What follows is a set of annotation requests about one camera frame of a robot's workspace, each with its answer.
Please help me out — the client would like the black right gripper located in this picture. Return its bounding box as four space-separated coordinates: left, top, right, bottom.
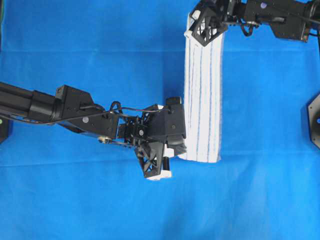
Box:
184 0 244 47

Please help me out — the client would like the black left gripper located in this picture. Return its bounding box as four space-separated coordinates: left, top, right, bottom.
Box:
117 103 187 181

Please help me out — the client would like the white blue striped towel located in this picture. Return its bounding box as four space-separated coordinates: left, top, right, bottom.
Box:
181 30 224 163

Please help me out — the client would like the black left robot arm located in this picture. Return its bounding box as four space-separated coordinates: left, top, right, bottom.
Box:
0 83 187 181

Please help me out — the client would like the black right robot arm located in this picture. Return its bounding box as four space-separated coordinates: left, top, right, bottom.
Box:
186 0 320 47

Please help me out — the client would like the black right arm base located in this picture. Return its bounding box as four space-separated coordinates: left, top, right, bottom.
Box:
307 93 320 149

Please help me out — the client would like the blue table cloth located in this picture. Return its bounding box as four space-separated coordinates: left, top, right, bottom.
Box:
0 0 320 240

